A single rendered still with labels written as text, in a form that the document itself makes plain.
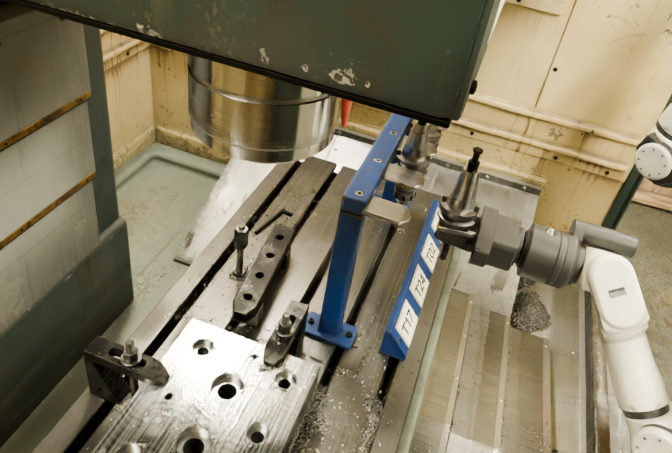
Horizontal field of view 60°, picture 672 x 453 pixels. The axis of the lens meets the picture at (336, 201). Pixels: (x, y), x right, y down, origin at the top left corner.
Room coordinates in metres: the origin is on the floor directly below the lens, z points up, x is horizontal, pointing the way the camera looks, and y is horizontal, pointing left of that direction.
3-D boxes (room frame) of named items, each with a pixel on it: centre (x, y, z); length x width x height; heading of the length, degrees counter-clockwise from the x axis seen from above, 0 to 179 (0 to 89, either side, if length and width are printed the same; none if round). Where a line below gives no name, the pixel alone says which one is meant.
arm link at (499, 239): (0.74, -0.29, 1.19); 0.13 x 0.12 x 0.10; 167
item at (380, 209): (0.73, -0.08, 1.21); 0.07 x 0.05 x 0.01; 77
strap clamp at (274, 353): (0.64, 0.04, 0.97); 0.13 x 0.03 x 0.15; 167
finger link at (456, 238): (0.73, -0.20, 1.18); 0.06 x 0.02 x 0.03; 77
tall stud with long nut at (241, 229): (0.86, 0.17, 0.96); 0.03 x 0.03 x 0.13
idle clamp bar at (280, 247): (0.83, 0.11, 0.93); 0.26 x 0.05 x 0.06; 172
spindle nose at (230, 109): (0.56, 0.09, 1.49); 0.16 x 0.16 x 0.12
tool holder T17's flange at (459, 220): (0.76, -0.20, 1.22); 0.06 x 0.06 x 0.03
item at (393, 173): (0.84, -0.11, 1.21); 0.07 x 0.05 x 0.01; 77
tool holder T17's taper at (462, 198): (0.77, -0.20, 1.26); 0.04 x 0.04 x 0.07
